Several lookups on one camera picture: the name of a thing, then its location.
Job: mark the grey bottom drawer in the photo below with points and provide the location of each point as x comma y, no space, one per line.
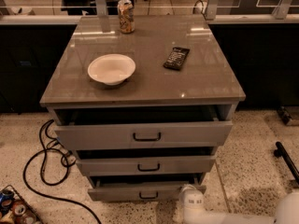
147,188

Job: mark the grey drawer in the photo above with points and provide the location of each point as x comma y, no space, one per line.
147,188
145,161
144,135

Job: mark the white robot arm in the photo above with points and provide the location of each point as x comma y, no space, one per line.
287,212

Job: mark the grey top drawer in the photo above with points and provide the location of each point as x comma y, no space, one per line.
144,135

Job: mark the grey middle drawer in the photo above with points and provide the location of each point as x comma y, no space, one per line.
145,161

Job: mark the grey drawer cabinet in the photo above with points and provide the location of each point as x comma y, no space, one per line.
204,89

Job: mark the black floor bar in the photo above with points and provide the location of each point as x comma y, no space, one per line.
280,151

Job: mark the black snack bar wrapper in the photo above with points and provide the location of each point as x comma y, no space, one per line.
177,58

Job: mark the white bowl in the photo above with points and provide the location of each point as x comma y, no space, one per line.
111,69

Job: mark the orange soda can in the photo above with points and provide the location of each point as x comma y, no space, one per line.
126,16

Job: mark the glass barrier with posts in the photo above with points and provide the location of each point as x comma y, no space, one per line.
214,11

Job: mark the wire basket of cans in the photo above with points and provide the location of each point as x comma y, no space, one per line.
15,210

